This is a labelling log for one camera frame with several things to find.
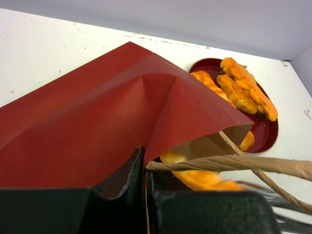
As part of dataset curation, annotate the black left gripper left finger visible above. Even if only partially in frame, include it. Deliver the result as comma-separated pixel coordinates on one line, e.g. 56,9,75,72
0,147,146,234

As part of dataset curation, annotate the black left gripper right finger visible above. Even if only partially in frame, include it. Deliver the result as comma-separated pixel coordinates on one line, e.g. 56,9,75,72
147,172,280,234

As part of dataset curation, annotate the orange croissant bread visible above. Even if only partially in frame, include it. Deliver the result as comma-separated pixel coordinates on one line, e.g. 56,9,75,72
160,151,243,191

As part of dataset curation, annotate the red paper bag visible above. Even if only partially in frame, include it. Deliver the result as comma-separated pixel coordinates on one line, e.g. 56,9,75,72
0,42,312,212

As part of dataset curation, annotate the long twisted glazed bread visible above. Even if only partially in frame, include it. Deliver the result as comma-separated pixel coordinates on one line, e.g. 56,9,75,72
190,71,255,152

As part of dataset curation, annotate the long orange lumpy bread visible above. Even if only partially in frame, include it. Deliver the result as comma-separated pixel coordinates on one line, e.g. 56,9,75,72
220,57,278,122

